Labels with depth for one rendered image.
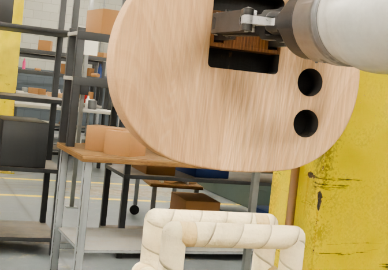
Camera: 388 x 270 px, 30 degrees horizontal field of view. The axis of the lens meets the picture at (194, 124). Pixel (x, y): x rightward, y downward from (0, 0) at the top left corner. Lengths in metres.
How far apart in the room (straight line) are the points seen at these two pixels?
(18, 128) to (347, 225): 3.79
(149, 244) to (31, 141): 4.53
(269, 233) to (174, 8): 0.31
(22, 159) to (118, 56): 4.62
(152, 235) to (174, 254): 0.08
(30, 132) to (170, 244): 4.61
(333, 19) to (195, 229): 0.37
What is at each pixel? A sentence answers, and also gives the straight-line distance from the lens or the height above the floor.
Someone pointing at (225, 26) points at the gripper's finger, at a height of 1.46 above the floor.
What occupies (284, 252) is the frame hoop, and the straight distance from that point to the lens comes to 0.98.
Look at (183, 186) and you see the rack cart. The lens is 6.69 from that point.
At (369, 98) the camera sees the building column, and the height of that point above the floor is 1.40.
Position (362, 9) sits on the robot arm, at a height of 1.46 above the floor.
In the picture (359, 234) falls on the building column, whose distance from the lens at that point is 2.02.
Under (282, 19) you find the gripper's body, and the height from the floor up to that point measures 1.46.
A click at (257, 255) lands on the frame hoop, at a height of 1.15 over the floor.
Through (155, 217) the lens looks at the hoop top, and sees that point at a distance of 0.98.
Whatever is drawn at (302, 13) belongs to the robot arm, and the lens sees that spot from 0.72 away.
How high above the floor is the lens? 1.38
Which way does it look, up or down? 3 degrees down
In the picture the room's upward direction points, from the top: 6 degrees clockwise
